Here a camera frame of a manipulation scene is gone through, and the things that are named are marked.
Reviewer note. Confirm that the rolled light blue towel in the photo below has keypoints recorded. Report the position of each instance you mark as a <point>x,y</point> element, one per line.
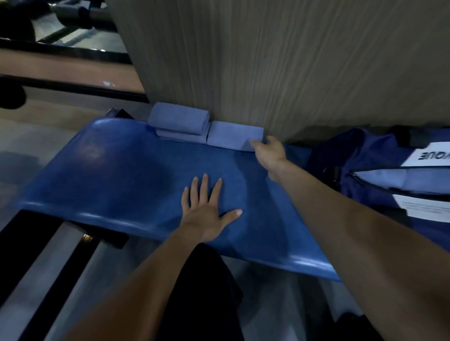
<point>174,117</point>

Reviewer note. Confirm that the thin folded light blue towel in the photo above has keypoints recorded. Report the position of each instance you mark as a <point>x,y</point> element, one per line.
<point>182,136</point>

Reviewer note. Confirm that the person's left forearm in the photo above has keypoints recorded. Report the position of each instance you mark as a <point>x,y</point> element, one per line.
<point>140,291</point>

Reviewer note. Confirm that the person's left thumb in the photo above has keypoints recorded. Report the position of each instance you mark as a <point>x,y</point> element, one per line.
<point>232,215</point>

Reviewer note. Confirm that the person's black trousers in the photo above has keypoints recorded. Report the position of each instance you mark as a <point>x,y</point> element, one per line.
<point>202,298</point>

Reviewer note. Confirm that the blue padded bench seat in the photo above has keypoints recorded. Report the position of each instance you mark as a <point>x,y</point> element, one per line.
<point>133,182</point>

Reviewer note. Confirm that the white paper sheet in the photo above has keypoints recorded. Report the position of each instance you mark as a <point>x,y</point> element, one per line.
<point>425,208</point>

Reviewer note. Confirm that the dark blue duffel bag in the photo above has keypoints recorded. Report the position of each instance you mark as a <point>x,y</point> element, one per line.
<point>351,161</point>

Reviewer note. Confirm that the person's right forearm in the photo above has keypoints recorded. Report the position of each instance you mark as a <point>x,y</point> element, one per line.
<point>365,253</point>

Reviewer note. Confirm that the light blue towel in bag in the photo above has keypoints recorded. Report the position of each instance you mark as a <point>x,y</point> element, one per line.
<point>404,179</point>

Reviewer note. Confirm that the person's left middle finger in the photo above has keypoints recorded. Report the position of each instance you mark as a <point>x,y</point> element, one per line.
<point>204,189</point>

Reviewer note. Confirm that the person's left little finger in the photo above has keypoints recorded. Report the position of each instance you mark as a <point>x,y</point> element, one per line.
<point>185,199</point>

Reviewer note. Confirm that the person's right fingers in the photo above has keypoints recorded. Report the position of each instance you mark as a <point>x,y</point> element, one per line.
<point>262,143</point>

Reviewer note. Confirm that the black metal bench frame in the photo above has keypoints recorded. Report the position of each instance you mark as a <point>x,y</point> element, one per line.
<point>42,253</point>

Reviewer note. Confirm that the black floor rail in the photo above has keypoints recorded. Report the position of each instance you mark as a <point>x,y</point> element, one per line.
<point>81,87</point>
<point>66,51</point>

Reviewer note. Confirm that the person's left hand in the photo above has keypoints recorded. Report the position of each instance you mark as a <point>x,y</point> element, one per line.
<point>202,217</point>

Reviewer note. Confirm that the person's right hand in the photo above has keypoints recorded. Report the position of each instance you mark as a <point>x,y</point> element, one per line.
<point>270,156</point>

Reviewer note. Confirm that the dark metal barbell bar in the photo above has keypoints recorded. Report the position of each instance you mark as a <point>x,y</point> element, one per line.
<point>79,14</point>

